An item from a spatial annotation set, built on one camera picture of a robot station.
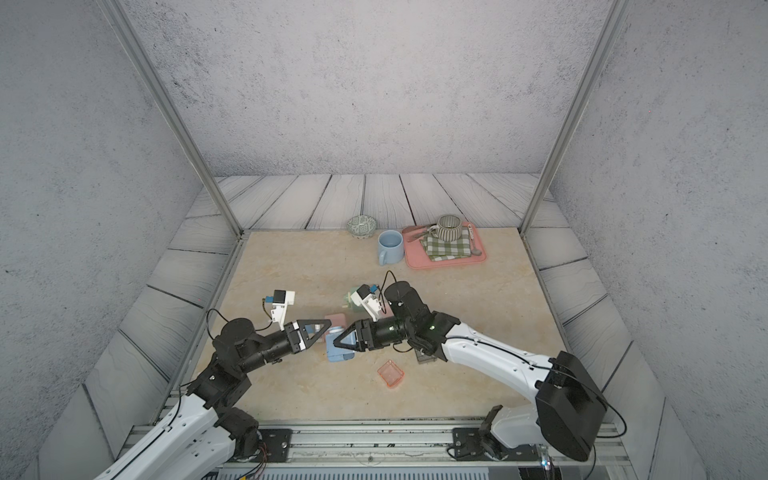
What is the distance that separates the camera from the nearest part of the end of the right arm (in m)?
0.64

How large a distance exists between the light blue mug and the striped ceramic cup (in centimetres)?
14

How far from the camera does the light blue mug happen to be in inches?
42.1

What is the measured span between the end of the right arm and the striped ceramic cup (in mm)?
560

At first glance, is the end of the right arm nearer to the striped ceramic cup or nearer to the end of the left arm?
the end of the left arm

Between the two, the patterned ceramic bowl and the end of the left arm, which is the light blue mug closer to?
the patterned ceramic bowl

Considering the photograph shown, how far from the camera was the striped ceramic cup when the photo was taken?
113 cm

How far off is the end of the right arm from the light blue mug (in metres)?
0.42

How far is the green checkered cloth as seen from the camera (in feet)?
3.72
